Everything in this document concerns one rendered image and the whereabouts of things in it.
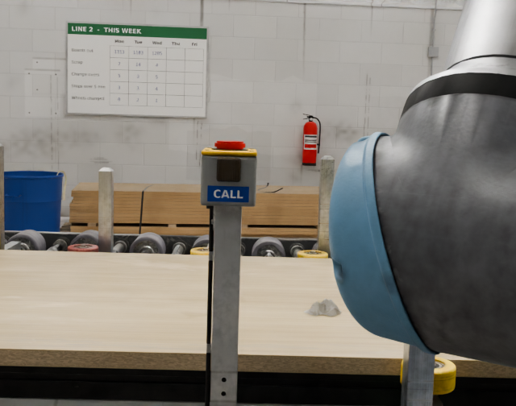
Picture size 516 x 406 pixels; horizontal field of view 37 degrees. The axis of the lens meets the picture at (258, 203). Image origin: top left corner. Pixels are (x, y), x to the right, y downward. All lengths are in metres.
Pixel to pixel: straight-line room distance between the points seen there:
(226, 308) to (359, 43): 7.39
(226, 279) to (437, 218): 0.65
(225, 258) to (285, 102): 7.17
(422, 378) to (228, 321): 0.27
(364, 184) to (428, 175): 0.03
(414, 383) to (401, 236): 0.69
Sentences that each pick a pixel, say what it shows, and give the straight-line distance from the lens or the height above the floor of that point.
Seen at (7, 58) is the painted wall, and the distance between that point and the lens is 8.25.
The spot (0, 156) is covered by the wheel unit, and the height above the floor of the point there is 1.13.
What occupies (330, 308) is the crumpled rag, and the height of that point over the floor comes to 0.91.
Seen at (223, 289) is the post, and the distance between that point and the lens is 1.00.
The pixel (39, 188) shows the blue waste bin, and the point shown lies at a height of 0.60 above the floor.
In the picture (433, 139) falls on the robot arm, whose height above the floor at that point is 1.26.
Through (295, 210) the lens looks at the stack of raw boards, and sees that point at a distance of 6.92.
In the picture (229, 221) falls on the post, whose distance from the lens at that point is 0.99.
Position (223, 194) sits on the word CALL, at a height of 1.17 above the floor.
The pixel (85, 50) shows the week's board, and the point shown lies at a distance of 8.12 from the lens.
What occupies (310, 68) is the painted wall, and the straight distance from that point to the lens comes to 8.19.
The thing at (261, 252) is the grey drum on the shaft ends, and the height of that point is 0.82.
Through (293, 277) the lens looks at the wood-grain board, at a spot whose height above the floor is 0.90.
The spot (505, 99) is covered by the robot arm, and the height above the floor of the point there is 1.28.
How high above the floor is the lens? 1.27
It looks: 7 degrees down
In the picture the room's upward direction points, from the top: 2 degrees clockwise
